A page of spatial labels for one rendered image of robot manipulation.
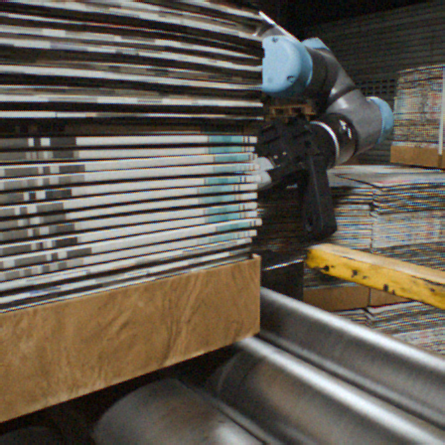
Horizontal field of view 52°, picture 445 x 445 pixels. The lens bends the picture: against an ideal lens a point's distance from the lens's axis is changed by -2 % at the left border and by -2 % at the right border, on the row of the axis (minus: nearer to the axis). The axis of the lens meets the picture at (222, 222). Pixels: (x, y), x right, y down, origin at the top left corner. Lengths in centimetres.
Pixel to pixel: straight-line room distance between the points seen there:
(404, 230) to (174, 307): 72
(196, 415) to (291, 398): 5
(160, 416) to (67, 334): 5
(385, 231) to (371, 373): 62
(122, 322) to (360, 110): 59
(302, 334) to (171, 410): 12
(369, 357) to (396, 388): 2
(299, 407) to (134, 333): 8
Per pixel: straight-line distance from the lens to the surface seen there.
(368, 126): 73
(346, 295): 86
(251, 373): 25
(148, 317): 21
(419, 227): 92
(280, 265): 42
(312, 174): 64
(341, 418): 22
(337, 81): 75
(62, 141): 19
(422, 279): 35
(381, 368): 28
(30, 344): 20
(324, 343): 30
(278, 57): 62
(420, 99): 123
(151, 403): 22
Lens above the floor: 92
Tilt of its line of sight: 11 degrees down
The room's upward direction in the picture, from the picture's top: straight up
